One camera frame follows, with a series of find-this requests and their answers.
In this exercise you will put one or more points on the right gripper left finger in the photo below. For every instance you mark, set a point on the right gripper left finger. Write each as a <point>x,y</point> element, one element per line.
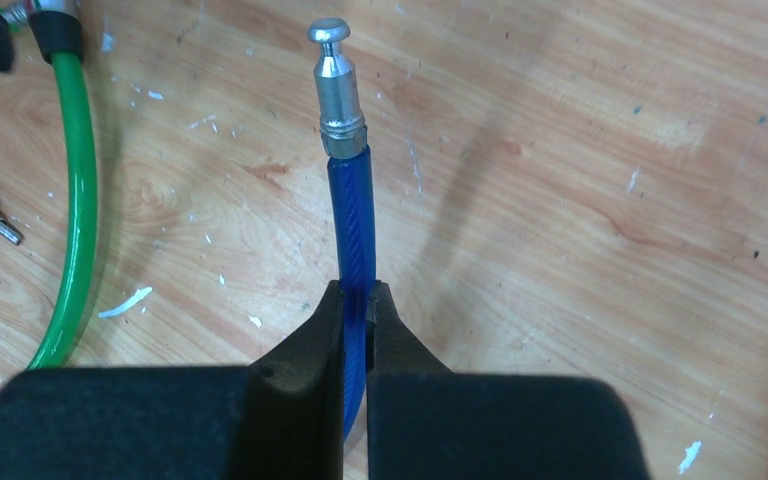
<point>280,417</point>

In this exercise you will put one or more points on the green cable lock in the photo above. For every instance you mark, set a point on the green cable lock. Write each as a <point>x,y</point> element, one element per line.
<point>58,32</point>

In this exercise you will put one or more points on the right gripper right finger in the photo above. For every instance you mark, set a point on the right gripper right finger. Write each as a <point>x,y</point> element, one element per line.
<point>426,421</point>

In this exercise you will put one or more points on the blue cable lock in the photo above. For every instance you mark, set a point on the blue cable lock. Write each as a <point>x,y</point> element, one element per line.
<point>344,137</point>

